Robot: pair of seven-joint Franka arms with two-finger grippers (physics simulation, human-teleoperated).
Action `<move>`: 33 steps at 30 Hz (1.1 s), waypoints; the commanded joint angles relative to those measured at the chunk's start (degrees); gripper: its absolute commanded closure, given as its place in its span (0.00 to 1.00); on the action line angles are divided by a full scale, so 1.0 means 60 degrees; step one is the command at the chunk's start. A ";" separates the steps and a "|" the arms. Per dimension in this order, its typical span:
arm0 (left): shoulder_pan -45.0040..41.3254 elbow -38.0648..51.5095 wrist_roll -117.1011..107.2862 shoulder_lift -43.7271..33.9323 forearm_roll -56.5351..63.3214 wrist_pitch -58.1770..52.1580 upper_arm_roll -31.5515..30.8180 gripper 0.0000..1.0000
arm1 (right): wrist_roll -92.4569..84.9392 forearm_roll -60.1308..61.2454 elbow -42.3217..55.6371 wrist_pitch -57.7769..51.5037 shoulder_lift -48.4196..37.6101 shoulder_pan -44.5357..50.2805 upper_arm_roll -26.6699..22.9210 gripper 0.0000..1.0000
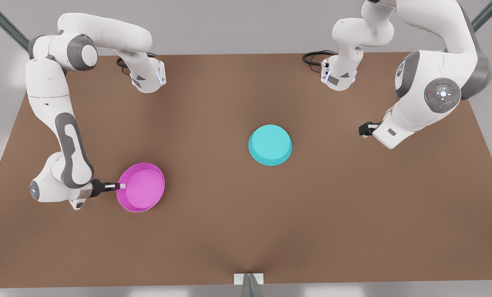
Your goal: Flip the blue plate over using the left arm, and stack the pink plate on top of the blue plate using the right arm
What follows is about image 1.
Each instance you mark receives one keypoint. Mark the pink plate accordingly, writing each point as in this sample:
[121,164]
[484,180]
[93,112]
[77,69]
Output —
[142,187]

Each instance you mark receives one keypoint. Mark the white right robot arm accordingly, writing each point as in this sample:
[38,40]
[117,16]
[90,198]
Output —
[48,95]

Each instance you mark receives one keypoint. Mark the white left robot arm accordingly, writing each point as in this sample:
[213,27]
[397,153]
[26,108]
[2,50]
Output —
[435,74]

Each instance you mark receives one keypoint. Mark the blue plate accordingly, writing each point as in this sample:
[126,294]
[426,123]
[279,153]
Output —
[269,144]

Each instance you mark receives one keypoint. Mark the silver frame post with foot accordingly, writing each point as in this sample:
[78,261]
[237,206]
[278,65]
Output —
[249,282]

